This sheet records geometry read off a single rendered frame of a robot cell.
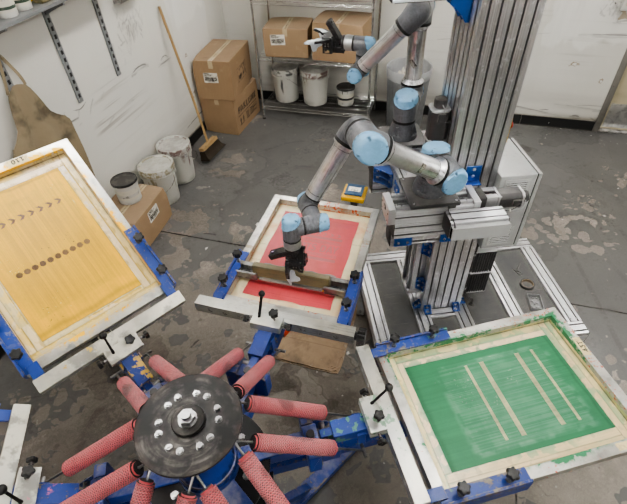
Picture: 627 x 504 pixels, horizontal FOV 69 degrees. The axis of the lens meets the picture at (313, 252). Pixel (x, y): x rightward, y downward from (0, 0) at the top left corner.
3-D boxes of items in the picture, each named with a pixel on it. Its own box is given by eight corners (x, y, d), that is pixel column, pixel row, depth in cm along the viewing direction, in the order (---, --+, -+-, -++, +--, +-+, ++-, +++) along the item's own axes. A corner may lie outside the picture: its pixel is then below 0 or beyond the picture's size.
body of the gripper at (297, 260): (303, 274, 196) (301, 254, 187) (283, 271, 197) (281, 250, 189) (308, 262, 201) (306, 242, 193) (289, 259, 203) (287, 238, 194)
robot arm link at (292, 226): (304, 221, 178) (282, 225, 177) (305, 242, 186) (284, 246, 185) (299, 209, 184) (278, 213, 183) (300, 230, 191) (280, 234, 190)
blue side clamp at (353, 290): (352, 279, 212) (352, 269, 208) (362, 281, 211) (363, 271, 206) (336, 330, 192) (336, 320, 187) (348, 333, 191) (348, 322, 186)
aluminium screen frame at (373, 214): (276, 199, 257) (275, 193, 254) (379, 214, 244) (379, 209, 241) (216, 304, 203) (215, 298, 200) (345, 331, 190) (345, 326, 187)
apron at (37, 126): (91, 179, 353) (28, 36, 280) (99, 180, 351) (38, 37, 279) (44, 222, 316) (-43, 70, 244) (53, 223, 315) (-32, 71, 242)
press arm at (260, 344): (264, 325, 189) (263, 317, 185) (278, 328, 187) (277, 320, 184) (248, 360, 177) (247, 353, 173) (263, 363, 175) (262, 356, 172)
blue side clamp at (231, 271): (241, 259, 225) (239, 248, 220) (250, 260, 224) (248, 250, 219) (215, 305, 204) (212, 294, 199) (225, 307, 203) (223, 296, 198)
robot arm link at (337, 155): (346, 100, 173) (288, 201, 198) (355, 113, 165) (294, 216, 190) (370, 111, 179) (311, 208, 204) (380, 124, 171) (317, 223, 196)
